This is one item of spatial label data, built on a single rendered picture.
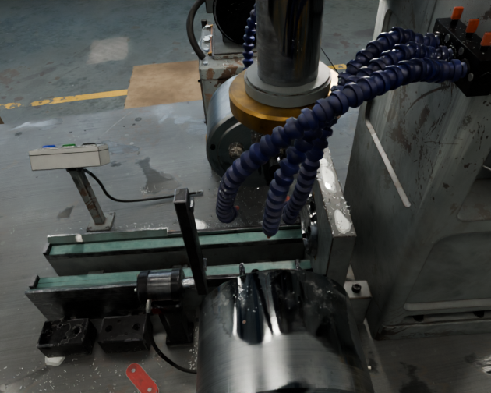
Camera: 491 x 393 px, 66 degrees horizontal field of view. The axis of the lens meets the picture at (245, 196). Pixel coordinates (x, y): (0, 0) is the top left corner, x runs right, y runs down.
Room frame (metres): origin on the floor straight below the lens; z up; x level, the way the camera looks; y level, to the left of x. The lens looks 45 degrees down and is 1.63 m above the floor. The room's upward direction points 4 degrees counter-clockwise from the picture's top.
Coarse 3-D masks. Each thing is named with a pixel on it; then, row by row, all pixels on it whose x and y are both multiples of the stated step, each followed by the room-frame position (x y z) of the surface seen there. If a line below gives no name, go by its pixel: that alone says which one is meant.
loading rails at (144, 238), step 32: (64, 256) 0.56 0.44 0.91; (96, 256) 0.56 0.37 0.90; (128, 256) 0.56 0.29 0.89; (160, 256) 0.56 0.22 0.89; (224, 256) 0.56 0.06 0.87; (256, 256) 0.56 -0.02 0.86; (288, 256) 0.56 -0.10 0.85; (32, 288) 0.47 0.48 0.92; (64, 288) 0.45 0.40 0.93; (96, 288) 0.45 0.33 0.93; (128, 288) 0.45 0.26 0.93
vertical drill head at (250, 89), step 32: (256, 0) 0.52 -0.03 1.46; (288, 0) 0.48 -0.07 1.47; (320, 0) 0.50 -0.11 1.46; (256, 32) 0.52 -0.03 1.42; (288, 32) 0.48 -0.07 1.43; (320, 32) 0.50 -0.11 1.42; (256, 64) 0.56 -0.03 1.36; (288, 64) 0.48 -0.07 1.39; (320, 64) 0.54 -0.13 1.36; (256, 96) 0.48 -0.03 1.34; (288, 96) 0.46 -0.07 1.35; (320, 96) 0.48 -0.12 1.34; (256, 128) 0.45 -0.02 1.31
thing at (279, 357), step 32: (224, 288) 0.30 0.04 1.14; (256, 288) 0.28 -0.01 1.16; (288, 288) 0.28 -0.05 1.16; (320, 288) 0.28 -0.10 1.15; (224, 320) 0.25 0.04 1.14; (256, 320) 0.23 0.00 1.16; (288, 320) 0.23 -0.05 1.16; (320, 320) 0.23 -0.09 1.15; (352, 320) 0.25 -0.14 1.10; (224, 352) 0.20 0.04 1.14; (256, 352) 0.19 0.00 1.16; (288, 352) 0.19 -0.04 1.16; (320, 352) 0.19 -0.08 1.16; (352, 352) 0.20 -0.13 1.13; (224, 384) 0.17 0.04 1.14; (256, 384) 0.16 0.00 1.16; (288, 384) 0.15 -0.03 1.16; (320, 384) 0.15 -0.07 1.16; (352, 384) 0.16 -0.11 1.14
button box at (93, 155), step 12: (96, 144) 0.78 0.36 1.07; (36, 156) 0.74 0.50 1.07; (48, 156) 0.74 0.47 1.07; (60, 156) 0.74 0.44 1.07; (72, 156) 0.74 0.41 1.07; (84, 156) 0.73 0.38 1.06; (96, 156) 0.73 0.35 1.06; (108, 156) 0.78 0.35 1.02; (36, 168) 0.72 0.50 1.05; (48, 168) 0.72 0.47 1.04; (60, 168) 0.72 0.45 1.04
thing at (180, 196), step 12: (180, 192) 0.39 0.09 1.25; (180, 204) 0.38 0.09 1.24; (192, 204) 0.38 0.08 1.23; (180, 216) 0.38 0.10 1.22; (192, 216) 0.39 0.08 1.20; (180, 228) 0.38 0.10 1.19; (192, 228) 0.38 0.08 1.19; (192, 240) 0.38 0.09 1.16; (192, 252) 0.38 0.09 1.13; (192, 264) 0.38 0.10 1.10; (204, 264) 0.39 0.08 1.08; (204, 276) 0.38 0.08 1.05; (192, 288) 0.38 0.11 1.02; (204, 288) 0.38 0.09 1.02
